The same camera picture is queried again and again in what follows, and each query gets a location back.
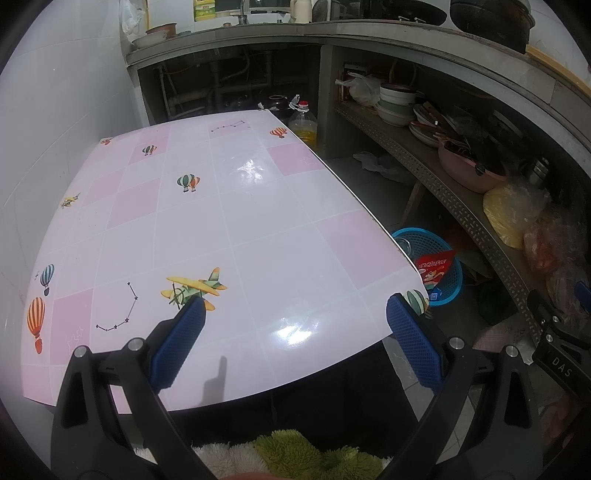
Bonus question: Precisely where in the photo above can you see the pink basin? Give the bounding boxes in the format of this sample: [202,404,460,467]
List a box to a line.
[438,138,511,195]

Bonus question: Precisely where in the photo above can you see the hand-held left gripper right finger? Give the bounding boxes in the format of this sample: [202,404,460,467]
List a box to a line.
[376,292,543,480]

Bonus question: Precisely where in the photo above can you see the yellow plastic bag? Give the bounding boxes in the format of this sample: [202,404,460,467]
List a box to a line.
[482,185,548,250]

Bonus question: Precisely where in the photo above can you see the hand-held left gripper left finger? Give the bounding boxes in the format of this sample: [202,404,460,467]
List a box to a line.
[51,295,218,480]

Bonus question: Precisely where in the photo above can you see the white plastic bag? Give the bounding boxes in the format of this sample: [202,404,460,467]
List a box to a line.
[336,74,384,107]

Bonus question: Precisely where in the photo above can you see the red snack packet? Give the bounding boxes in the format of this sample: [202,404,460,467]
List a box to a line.
[414,251,455,292]

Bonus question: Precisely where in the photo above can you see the white rag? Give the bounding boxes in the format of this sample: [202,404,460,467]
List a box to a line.
[353,151,411,182]

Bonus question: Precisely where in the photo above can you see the black cooking pot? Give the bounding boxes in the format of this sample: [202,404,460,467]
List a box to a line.
[450,0,536,54]

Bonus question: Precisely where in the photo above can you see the stack of white bowls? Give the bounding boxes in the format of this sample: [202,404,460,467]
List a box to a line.
[374,83,423,127]

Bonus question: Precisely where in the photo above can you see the stack of plates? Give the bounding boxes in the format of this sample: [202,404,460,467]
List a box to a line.
[410,104,451,148]

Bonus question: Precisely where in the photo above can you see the cooking oil bottle red cap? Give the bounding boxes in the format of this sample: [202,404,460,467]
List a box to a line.
[287,95,319,151]

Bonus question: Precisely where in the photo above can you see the sink drain pipe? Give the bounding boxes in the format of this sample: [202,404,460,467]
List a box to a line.
[157,51,278,118]

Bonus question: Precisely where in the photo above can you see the concrete kitchen counter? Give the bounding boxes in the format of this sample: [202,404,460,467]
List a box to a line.
[124,18,591,361]

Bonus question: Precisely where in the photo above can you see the blue plastic basket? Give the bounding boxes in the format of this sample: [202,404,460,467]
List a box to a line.
[392,227,464,306]

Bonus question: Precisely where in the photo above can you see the steel cup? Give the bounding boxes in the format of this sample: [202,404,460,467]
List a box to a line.
[526,157,551,186]

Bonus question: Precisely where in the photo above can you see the clear bag orange contents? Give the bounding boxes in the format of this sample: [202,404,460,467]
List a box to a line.
[523,208,580,274]

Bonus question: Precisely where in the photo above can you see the black wok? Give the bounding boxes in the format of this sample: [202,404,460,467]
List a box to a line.
[360,0,448,27]

